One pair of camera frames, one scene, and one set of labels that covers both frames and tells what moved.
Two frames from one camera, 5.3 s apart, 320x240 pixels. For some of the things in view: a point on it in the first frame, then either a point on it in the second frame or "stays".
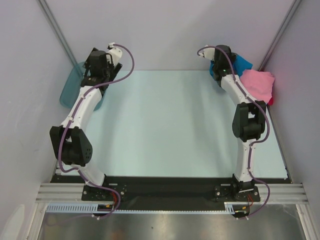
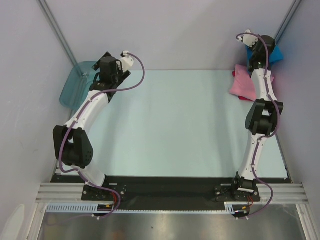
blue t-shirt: x=240 y=65 to x=275 y=54
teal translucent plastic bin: x=72 y=88 stays
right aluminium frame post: x=295 y=5 stays
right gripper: x=216 y=73 to x=253 y=53
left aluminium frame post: x=58 y=32 stays
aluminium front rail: x=269 y=192 stays
